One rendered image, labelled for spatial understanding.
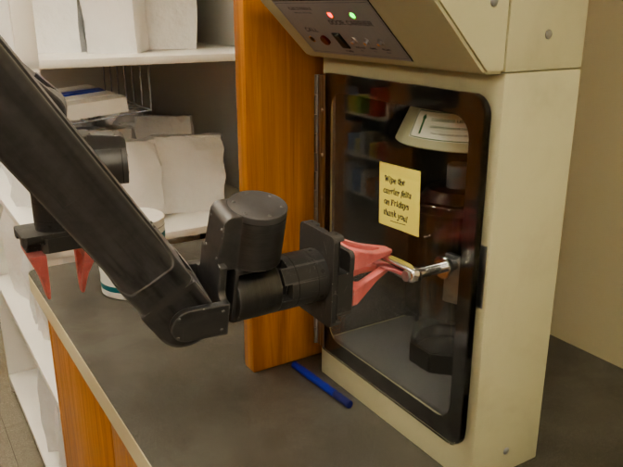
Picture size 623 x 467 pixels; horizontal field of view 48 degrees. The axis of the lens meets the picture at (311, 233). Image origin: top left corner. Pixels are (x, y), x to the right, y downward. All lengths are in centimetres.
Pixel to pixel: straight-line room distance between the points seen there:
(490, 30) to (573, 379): 62
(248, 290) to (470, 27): 32
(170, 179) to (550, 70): 136
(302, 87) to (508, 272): 41
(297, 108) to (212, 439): 46
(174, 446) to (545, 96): 61
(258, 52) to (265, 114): 8
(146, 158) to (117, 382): 90
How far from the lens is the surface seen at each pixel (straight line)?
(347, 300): 73
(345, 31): 80
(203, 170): 196
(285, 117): 98
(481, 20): 67
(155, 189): 191
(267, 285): 68
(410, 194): 80
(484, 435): 85
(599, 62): 117
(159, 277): 61
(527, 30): 72
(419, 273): 74
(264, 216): 63
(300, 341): 110
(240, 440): 94
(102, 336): 124
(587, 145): 119
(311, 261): 71
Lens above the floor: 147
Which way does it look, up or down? 18 degrees down
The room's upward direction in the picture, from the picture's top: straight up
